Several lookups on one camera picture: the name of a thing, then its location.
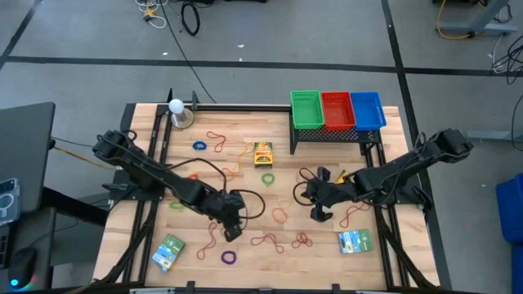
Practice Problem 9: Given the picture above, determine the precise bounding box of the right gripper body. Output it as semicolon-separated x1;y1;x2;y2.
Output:
310;166;356;224

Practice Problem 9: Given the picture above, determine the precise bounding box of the black aluminium frame rail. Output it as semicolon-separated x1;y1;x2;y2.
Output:
73;281;450;294
154;104;292;114

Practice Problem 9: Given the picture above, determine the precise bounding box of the thin black cable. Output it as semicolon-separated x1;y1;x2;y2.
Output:
51;135;99;149

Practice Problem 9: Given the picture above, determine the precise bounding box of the green plastic basket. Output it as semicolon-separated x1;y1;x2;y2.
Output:
289;90;326;131

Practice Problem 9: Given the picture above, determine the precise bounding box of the black side desk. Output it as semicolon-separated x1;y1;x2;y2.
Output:
0;185;110;294

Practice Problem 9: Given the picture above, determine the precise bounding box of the white floor cable bundle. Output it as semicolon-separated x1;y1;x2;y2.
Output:
135;0;168;29

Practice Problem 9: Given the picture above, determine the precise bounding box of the yellow floor cable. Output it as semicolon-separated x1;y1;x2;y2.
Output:
436;0;475;41

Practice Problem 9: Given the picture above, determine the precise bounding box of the large crayon box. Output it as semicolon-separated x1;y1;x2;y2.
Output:
253;141;275;168

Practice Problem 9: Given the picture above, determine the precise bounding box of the white bulb on brass base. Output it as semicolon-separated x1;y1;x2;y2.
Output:
168;98;195;130

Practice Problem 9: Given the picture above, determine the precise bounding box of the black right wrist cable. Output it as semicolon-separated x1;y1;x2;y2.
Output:
292;166;319;207

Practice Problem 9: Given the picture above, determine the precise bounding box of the coiled black floor cable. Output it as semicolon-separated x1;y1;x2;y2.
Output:
181;2;201;37

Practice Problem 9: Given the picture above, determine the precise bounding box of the phone in clear case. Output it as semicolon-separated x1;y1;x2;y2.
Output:
0;178;21;228

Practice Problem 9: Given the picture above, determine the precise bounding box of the long black floor cable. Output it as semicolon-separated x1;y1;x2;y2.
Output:
157;0;217;104

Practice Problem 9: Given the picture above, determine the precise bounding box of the black cable bundle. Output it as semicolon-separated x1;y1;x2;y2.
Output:
92;203;159;287
373;203;434;289

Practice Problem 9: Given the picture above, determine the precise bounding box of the black mesh metal shelf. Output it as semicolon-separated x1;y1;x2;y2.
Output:
288;104;383;156

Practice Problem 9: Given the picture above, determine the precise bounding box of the blue plastic bin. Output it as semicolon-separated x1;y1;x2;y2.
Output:
495;173;523;246
510;244;523;294

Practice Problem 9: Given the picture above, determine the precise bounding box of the black computer mouse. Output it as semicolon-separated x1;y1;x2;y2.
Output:
7;247;38;292

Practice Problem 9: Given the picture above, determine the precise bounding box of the grey desk foot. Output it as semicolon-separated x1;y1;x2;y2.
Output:
467;129;523;142
439;0;518;36

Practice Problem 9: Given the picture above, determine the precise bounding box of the black floor cable tangle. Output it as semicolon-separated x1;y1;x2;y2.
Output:
492;34;523;85

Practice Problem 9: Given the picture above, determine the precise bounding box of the dark grey laptop lid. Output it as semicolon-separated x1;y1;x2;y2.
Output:
0;101;56;216

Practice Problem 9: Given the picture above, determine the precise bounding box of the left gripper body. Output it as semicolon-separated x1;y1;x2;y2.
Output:
205;189;248;227

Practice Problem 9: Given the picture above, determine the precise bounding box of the blue plastic basket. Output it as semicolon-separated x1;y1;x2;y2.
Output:
350;91;387;131

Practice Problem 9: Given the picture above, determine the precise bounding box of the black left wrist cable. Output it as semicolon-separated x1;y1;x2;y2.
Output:
165;157;267;221

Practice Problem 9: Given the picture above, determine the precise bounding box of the small printed cardboard pack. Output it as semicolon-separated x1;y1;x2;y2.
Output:
151;234;186;274
337;228;374;256

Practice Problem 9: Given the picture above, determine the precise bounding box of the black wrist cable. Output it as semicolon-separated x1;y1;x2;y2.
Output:
165;157;267;221
292;166;319;207

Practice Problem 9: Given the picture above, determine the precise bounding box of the red plastic basket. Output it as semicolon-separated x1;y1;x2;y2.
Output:
320;91;357;131

